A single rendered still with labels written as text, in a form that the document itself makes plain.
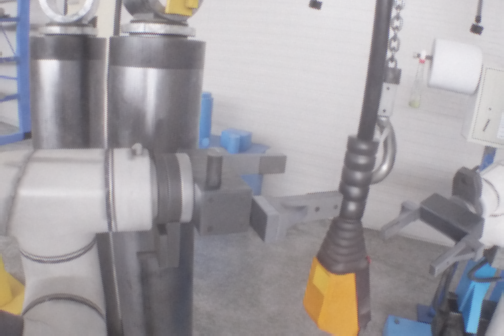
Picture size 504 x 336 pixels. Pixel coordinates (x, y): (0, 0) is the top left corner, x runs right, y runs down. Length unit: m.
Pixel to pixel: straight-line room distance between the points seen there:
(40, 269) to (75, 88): 0.60
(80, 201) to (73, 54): 0.60
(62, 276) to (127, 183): 0.12
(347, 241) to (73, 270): 0.35
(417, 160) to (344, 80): 0.95
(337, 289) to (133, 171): 0.34
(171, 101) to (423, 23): 2.57
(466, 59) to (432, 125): 1.31
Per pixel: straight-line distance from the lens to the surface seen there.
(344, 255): 0.50
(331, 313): 0.56
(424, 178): 3.13
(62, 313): 0.33
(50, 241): 0.35
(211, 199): 0.31
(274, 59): 3.15
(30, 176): 0.33
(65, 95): 0.89
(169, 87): 0.66
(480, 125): 1.87
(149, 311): 0.92
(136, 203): 0.32
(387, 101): 0.58
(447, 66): 1.78
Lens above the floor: 1.45
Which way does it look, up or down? 16 degrees down
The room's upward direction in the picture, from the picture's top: 6 degrees clockwise
